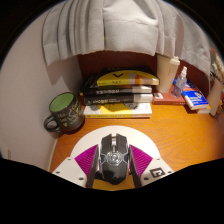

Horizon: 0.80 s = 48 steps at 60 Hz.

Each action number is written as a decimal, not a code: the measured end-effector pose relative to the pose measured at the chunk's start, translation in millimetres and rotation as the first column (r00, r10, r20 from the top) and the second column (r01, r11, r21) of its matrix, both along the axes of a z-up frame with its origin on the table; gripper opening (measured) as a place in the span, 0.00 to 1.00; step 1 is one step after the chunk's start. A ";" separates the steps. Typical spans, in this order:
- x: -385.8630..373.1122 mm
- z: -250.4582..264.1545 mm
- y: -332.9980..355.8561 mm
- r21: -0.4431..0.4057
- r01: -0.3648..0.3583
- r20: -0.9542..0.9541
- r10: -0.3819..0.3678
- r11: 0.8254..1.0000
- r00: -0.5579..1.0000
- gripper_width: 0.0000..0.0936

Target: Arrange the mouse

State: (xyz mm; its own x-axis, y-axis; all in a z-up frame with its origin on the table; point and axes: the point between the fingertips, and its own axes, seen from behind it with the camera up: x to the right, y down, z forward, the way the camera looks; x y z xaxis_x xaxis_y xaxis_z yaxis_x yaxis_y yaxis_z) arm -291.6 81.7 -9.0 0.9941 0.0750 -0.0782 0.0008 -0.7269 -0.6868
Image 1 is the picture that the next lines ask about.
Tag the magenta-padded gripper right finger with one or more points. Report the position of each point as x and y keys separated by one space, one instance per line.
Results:
x=155 y=170

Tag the white ceramic vase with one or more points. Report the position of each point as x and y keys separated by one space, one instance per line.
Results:
x=216 y=98

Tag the black yellow cover book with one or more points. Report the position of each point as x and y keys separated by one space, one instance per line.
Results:
x=123 y=78

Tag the black mug green inside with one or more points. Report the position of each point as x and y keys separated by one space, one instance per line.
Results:
x=65 y=113

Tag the red flat book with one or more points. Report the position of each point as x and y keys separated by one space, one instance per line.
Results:
x=168 y=99

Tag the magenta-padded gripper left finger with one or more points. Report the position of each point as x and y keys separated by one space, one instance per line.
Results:
x=71 y=171

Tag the white yellow book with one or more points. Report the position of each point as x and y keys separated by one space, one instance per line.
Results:
x=116 y=110

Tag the white pleated curtain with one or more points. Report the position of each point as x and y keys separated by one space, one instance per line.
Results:
x=126 y=26

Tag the white round mouse pad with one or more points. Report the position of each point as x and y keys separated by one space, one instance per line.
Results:
x=86 y=140

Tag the blue white book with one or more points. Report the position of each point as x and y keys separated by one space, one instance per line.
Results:
x=195 y=96

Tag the orange yellow book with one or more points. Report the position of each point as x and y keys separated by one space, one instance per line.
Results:
x=204 y=110

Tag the black grey gaming mouse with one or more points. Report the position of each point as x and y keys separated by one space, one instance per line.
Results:
x=114 y=161

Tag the clear sanitizer spray bottle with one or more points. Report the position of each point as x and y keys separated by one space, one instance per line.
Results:
x=180 y=85

